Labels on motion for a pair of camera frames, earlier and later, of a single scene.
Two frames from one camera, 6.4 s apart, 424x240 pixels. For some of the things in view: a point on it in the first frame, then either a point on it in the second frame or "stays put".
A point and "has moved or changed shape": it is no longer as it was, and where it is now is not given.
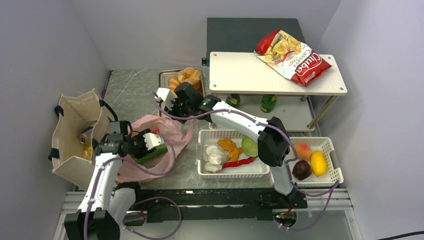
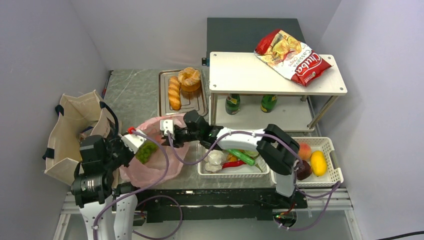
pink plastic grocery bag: (174, 135) has moved or changed shape
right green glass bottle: (268, 103) stays put
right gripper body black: (179, 109) -> (181, 136)
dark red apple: (301, 170) stays put
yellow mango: (318, 162) stays put
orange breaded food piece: (190, 75) stays put
